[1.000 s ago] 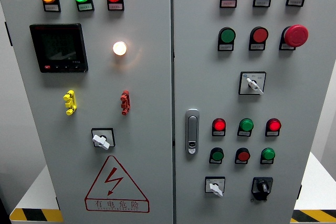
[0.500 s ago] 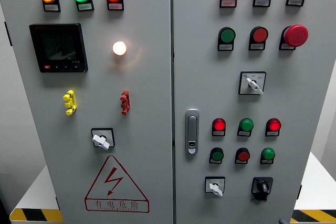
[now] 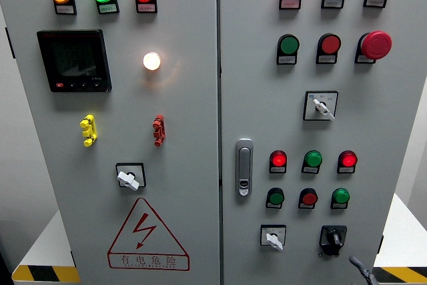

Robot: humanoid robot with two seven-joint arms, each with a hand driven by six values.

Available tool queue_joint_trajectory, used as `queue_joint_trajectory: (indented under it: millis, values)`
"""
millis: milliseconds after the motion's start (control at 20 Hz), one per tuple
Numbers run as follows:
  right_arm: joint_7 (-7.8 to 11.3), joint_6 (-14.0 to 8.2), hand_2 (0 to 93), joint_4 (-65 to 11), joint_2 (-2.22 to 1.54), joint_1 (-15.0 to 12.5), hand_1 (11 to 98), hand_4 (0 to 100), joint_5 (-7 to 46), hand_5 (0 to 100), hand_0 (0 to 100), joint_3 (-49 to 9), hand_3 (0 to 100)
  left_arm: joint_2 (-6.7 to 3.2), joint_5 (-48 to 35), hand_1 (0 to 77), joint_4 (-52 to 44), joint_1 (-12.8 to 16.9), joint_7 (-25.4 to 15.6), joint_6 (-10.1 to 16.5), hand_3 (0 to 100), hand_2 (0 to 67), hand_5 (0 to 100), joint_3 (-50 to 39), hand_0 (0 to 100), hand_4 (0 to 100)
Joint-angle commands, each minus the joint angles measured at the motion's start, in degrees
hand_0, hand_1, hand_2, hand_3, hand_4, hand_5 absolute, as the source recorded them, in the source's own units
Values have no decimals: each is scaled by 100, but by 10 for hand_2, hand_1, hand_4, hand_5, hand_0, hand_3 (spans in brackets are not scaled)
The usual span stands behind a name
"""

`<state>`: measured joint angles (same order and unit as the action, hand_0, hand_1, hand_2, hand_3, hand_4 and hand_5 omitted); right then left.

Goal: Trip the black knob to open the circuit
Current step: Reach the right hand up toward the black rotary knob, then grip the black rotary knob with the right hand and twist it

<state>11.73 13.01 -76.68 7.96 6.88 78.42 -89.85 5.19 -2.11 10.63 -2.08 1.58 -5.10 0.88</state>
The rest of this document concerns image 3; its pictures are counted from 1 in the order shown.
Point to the large red push button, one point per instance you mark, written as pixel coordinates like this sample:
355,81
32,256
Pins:
330,44

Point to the red warning triangle sign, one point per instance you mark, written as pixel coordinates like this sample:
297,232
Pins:
144,228

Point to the pale grey door with lock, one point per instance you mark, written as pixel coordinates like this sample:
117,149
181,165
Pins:
267,115

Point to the white indicator lamp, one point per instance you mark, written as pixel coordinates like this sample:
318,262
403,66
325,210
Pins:
152,61

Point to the black digital display meter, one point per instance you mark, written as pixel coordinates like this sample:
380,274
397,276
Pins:
74,61

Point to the large red stop button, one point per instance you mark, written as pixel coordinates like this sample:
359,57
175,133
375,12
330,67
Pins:
377,45

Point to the small red indicator lamp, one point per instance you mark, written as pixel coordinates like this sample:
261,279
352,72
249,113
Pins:
348,159
279,159

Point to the pale grey cabinet door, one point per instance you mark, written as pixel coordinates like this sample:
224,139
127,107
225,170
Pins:
187,115

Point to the small red push button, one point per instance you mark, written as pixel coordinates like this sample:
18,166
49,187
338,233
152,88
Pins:
309,198

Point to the small green push button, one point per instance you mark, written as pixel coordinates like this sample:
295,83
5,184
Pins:
276,197

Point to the silver door lock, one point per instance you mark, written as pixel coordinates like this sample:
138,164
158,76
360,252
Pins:
244,168

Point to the small label plate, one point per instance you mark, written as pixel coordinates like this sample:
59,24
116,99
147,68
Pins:
287,60
147,8
346,170
375,2
306,206
278,170
327,59
339,206
363,59
310,170
64,9
333,3
291,4
273,205
108,8

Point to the large green push button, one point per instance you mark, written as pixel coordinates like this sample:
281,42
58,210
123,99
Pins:
289,44

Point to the black yellow striped tape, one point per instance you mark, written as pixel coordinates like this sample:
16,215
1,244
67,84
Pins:
43,274
403,275

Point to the black knob turn switch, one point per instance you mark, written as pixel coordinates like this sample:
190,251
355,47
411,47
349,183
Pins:
334,237

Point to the small green indicator lamp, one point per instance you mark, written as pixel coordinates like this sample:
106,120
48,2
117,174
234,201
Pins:
341,196
313,159

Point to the black door hinge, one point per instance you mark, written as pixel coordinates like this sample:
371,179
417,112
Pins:
73,259
380,245
10,43

